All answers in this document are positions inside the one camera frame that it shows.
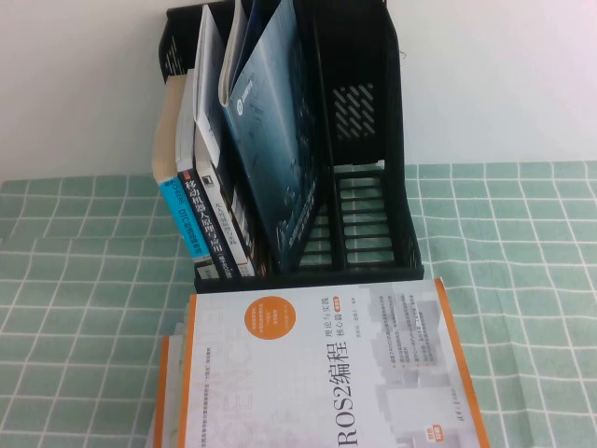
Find large blue cover book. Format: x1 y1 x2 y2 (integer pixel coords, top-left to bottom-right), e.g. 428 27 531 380
217 0 328 275

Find black spine book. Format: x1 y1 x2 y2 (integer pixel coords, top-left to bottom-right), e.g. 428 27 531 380
193 133 257 277

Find black plastic book holder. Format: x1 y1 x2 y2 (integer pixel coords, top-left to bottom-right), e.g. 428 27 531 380
158 0 425 294

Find navy spine book white characters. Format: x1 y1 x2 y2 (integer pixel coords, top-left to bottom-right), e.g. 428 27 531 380
174 68 237 281

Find cyan spine thick book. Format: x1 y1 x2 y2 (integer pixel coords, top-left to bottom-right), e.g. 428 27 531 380
152 74 210 260

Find white ROS2 book orange edge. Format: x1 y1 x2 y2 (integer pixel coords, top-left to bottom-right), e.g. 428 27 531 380
184 278 491 448

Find white paperback under ROS2 book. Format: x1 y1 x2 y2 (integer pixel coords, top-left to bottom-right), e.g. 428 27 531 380
167 298 193 448

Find thin plain white book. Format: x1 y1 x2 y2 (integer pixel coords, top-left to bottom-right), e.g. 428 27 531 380
192 3 229 158

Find white book orange border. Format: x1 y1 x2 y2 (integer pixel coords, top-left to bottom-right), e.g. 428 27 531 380
155 336 187 448

